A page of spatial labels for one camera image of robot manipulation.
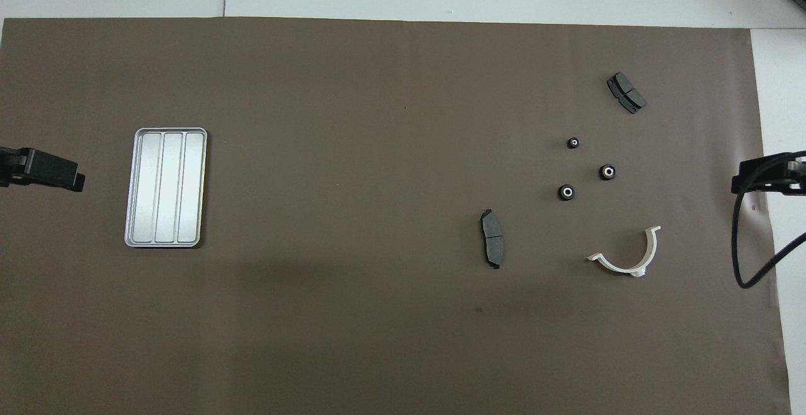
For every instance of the silver metal tray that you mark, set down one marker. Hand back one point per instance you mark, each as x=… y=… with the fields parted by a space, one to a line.
x=167 y=188

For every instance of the dark grey brake pad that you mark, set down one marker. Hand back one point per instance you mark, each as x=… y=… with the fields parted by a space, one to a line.
x=626 y=92
x=492 y=238

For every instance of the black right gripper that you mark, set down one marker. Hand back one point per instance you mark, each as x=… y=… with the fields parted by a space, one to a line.
x=794 y=176

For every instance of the small black bearing gear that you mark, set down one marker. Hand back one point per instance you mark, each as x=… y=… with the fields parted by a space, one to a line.
x=573 y=143

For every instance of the brown paper mat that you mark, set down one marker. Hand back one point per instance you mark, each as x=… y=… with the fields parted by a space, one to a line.
x=403 y=87

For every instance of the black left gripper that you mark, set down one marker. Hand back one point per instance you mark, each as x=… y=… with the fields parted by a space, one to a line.
x=12 y=166

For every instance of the white curved plastic bracket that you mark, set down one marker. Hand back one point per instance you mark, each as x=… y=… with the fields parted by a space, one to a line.
x=623 y=269

